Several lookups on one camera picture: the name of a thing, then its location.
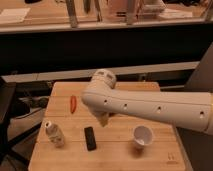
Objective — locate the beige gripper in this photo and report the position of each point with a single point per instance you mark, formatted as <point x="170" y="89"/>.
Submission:
<point x="103" y="119"/>

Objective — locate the clear plastic bottle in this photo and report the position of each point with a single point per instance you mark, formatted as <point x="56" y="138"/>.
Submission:
<point x="54" y="134"/>

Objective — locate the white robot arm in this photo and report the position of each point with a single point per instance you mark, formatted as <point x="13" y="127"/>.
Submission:
<point x="189" y="110"/>

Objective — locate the black rectangular block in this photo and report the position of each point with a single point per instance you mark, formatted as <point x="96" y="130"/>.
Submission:
<point x="90" y="138"/>

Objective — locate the red chili pepper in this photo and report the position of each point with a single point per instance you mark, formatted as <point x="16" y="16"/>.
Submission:
<point x="73" y="104"/>

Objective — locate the white paper cup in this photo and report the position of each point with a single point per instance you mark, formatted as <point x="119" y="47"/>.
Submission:
<point x="142" y="136"/>

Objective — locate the black chair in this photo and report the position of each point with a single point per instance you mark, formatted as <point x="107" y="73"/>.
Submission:
<point x="11" y="106"/>

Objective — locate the white paper sheet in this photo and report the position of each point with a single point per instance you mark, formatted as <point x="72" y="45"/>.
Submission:
<point x="15" y="15"/>

